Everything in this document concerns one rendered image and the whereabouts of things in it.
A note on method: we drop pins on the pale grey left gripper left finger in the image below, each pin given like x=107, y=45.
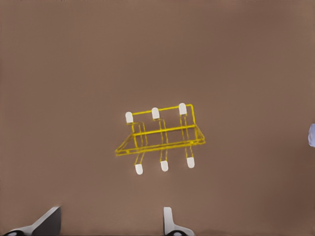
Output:
x=46, y=222

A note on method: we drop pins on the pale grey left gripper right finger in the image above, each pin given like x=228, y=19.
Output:
x=168, y=221

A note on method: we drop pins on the pale blue cup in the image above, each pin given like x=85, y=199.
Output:
x=312, y=135

